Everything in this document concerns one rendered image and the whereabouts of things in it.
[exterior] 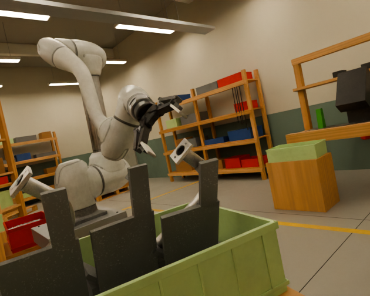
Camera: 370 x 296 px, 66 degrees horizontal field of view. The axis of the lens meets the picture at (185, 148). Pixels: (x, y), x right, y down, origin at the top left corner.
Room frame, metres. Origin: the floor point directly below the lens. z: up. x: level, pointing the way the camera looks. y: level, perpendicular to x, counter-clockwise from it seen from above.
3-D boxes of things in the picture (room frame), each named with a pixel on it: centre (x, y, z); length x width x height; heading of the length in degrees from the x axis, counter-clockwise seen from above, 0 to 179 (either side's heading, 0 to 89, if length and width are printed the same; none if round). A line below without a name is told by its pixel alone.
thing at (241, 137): (6.86, -0.59, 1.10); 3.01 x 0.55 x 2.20; 42
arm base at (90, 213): (1.32, 0.55, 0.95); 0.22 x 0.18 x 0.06; 47
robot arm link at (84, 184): (1.32, 0.53, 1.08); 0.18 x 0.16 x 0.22; 142
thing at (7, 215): (7.30, 4.79, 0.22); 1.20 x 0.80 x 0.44; 172
